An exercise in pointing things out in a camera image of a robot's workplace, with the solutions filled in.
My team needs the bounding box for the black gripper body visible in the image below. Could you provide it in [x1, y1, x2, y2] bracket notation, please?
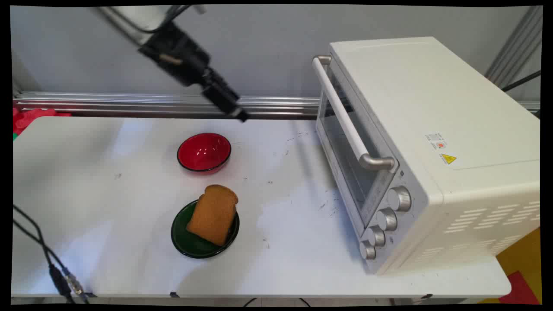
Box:
[138, 22, 213, 87]

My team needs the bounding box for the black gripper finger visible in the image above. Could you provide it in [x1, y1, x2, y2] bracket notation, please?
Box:
[201, 80, 247, 123]
[207, 68, 251, 122]

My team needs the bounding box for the red bowl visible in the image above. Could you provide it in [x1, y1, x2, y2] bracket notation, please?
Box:
[176, 133, 232, 174]

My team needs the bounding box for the brown toast slice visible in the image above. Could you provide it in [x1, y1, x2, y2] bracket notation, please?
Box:
[186, 184, 239, 247]

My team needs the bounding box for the dark green plate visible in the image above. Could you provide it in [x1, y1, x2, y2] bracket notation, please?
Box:
[171, 199, 240, 259]

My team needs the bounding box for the red cloth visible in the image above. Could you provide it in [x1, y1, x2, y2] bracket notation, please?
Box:
[13, 108, 72, 135]

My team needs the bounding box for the large silver oven knob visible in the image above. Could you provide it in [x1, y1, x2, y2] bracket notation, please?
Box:
[387, 186, 412, 213]

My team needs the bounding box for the white toaster oven body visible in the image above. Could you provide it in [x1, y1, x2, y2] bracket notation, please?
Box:
[315, 37, 540, 276]

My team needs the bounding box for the white label sticker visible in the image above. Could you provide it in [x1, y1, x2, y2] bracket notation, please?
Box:
[425, 133, 448, 151]

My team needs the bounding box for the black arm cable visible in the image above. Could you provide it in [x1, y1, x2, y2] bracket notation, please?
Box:
[130, 5, 193, 34]

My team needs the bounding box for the aluminium frame rail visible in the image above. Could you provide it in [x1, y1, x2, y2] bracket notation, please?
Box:
[13, 91, 540, 120]

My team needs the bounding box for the black cable under table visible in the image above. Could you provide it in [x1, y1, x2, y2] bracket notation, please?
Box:
[242, 297, 312, 308]

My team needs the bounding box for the black cable with silver plug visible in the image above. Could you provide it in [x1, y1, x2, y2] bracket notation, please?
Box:
[13, 204, 89, 304]

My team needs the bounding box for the aluminium frame post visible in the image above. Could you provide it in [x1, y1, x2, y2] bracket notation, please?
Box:
[484, 6, 543, 89]

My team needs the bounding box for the thin black cable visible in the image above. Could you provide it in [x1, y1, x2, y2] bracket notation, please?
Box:
[501, 70, 542, 93]

